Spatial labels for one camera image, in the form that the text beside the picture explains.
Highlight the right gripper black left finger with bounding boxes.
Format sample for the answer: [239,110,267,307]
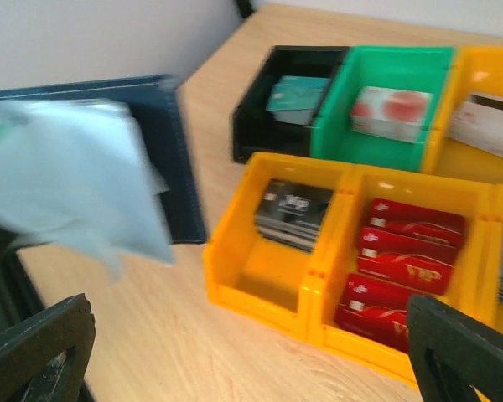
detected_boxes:
[0,294,96,401]

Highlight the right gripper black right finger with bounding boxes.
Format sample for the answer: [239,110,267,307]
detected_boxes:
[407,296,503,401]

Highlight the blue card holder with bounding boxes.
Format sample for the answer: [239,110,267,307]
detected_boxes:
[0,74,209,282]

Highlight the red VIP card stack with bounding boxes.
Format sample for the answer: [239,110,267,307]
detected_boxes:
[334,198,466,352]

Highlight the yellow bin with red cards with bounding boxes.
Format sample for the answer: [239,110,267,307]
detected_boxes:
[309,165,493,384]

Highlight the yellow bin with blue cards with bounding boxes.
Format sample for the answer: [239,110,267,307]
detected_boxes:
[476,184,503,333]

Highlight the yellow bin with dark cards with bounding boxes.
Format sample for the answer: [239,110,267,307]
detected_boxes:
[203,152,354,341]

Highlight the dark VIP card stack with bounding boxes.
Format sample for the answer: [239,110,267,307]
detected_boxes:
[254,179,334,253]

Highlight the white striped card stack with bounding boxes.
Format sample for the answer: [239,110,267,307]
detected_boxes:
[449,92,503,158]

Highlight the red white card stack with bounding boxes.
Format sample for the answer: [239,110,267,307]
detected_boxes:
[350,86,433,143]

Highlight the teal card stack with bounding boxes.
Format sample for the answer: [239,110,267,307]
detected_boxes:
[266,75,328,126]

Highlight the green bin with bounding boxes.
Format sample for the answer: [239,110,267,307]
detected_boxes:
[309,45,455,172]

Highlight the yellow rear bin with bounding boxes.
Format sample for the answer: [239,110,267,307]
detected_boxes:
[420,46,503,184]

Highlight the black left rear frame post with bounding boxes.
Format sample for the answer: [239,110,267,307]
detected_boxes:
[234,0,255,19]

